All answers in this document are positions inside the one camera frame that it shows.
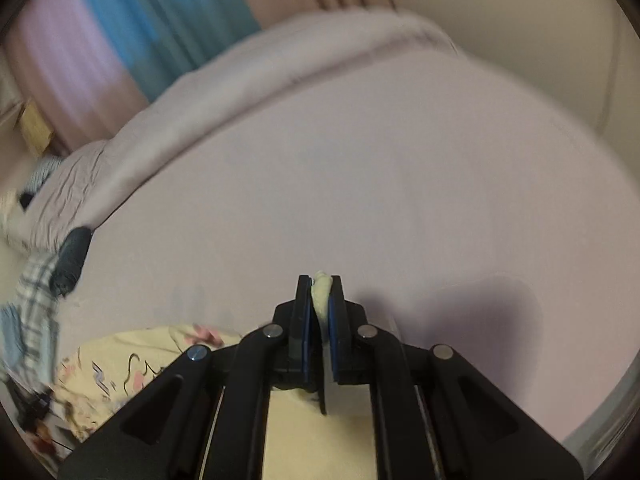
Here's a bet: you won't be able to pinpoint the dark grey rolled cloth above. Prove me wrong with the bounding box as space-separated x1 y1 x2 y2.
52 227 94 299

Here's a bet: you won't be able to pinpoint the folded pink duvet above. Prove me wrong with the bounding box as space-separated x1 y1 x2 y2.
25 7 466 251

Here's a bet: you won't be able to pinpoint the pink curtain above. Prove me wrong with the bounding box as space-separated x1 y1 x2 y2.
7 0 151 156

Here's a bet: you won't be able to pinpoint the pink bed blanket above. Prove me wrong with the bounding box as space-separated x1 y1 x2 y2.
55 50 636 446

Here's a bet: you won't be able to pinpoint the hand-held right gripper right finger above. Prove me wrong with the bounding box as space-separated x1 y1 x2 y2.
326 275 584 480

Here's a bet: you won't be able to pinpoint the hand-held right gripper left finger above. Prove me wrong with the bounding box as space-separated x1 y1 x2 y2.
57 274 326 480

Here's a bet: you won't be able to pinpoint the plaid cloth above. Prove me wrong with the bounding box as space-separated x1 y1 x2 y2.
0 252 62 386

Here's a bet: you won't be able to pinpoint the cardboard box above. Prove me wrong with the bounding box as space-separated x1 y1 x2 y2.
20 100 54 158

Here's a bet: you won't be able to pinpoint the yellow cartoon print pants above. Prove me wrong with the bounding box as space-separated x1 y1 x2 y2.
50 271 376 480

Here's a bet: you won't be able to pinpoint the striped cloth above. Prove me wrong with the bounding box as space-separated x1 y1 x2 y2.
20 155 64 207

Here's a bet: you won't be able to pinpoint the blue curtain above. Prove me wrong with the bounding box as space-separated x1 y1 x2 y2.
65 0 262 103

